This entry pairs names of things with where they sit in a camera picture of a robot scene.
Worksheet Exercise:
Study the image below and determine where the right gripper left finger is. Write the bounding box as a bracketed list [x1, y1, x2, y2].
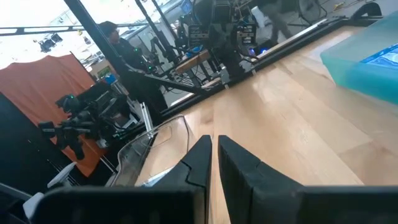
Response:
[155, 135, 213, 189]

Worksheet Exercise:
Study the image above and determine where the teal plastic bin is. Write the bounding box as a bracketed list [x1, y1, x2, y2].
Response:
[320, 11, 398, 105]

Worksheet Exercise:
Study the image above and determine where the silver aluminium rail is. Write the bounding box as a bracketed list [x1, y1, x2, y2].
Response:
[140, 101, 154, 133]

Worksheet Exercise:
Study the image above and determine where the blue jewel case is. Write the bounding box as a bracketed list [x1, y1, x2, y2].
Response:
[360, 43, 398, 70]

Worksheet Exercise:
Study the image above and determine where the wooden background table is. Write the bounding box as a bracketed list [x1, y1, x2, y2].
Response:
[175, 49, 213, 75]

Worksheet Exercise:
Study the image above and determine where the orange curtain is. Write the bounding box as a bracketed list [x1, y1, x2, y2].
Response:
[0, 54, 108, 178]

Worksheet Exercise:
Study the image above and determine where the black metal rig frame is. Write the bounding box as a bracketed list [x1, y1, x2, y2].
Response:
[63, 0, 384, 147]

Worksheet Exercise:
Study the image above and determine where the clear plastic bin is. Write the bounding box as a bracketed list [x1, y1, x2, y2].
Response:
[105, 114, 191, 187]

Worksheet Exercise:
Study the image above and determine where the person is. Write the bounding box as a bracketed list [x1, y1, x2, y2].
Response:
[259, 0, 294, 40]
[98, 20, 147, 74]

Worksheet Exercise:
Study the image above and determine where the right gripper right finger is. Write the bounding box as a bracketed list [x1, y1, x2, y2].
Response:
[218, 135, 304, 224]

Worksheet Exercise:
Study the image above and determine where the black partition panel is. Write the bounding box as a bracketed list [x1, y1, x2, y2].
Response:
[0, 93, 78, 195]

